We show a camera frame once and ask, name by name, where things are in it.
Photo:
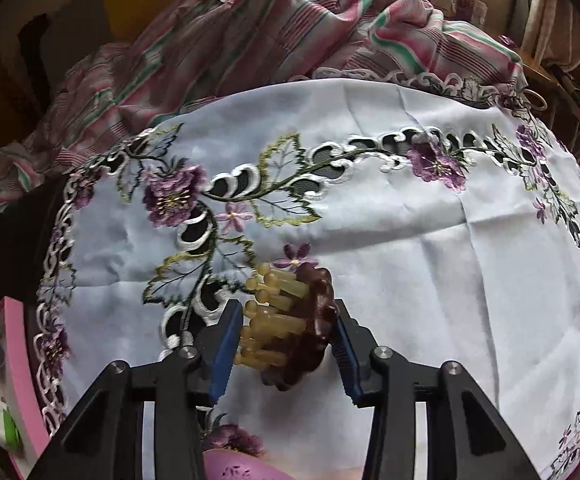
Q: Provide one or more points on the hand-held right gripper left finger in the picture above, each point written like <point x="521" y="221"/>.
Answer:
<point x="222" y="355"/>

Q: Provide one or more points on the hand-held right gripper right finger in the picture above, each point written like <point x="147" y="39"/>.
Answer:
<point x="347" y="360"/>

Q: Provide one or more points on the green and white case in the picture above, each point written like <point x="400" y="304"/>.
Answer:
<point x="10" y="430"/>

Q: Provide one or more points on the white embroidered floral tablecloth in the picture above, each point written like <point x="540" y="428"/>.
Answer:
<point x="420" y="285"/>

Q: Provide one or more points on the brown massage brush yellow bristles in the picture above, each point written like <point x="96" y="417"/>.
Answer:
<point x="315" y="320"/>

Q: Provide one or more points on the beige curtain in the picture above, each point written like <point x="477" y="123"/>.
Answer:
<point x="545" y="10"/>

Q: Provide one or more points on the pink cardboard carton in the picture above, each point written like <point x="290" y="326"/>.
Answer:
<point x="472" y="7"/>

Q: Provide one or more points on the pink green striped bed sheet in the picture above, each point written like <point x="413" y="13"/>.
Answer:
<point x="270" y="25"/>

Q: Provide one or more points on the pink cardboard box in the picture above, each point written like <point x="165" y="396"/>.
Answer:
<point x="17" y="360"/>

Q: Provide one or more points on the grey yellow blue padded headboard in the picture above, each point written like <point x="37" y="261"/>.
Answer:
<point x="139" y="5"/>

